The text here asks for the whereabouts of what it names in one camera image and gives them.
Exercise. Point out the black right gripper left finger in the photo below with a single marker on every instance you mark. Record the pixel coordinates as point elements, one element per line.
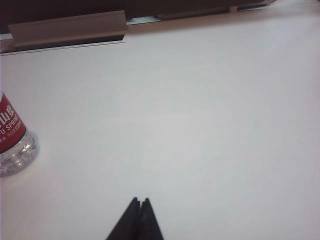
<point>125,222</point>

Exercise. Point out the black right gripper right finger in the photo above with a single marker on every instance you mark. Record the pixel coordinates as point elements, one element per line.
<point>148,222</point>

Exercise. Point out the clear water bottle red label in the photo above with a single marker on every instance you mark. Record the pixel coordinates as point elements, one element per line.
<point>12,125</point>

